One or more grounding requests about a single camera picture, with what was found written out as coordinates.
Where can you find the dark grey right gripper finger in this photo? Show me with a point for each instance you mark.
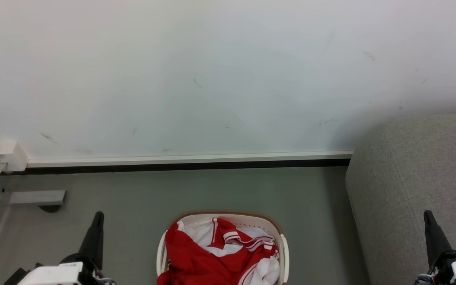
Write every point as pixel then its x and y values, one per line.
pixel 434 237

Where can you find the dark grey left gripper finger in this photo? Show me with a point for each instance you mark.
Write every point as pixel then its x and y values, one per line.
pixel 94 237

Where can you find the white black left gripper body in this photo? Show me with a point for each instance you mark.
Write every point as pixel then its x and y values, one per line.
pixel 54 275

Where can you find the red white sports jersey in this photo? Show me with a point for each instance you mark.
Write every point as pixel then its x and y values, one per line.
pixel 196 261

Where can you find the grey fabric sofa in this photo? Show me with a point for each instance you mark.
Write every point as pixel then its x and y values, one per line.
pixel 410 178

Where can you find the black caster wheel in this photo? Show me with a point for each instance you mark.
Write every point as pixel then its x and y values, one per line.
pixel 50 208

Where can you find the white black baseboard strip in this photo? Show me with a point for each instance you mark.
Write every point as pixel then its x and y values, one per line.
pixel 188 160

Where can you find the white laundry basket brown rim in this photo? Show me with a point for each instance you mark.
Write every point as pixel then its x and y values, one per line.
pixel 251 222

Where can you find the grey metal frame leg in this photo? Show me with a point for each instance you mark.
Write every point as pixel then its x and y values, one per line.
pixel 34 196

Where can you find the white wall socket box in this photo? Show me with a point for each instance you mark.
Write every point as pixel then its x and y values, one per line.
pixel 6 152

